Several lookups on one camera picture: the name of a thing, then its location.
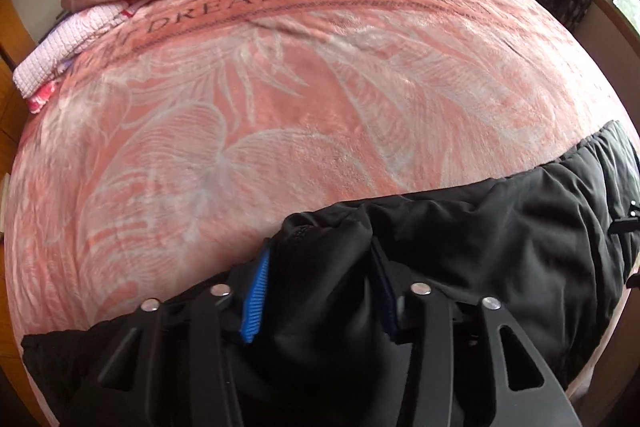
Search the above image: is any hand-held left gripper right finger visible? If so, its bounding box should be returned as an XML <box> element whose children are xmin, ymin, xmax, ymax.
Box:
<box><xmin>371</xmin><ymin>241</ymin><xmax>583</xmax><ymax>427</ymax></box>

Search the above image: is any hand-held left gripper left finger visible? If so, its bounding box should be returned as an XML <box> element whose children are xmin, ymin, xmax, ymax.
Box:
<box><xmin>67</xmin><ymin>251</ymin><xmax>272</xmax><ymax>427</ymax></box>

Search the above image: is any black jacket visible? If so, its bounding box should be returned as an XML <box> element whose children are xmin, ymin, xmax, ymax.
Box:
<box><xmin>21</xmin><ymin>119</ymin><xmax>640</xmax><ymax>427</ymax></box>

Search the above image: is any pink leaf-print blanket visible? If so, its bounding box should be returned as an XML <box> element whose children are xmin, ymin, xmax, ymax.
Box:
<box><xmin>10</xmin><ymin>0</ymin><xmax>640</xmax><ymax>427</ymax></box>

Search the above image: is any pale pink quilted cloth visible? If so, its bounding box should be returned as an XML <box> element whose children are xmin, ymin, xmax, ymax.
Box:
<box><xmin>12</xmin><ymin>0</ymin><xmax>161</xmax><ymax>114</ymax></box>

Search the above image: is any wooden wardrobe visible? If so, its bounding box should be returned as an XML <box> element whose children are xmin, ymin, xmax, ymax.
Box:
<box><xmin>0</xmin><ymin>0</ymin><xmax>38</xmax><ymax>198</ymax></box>

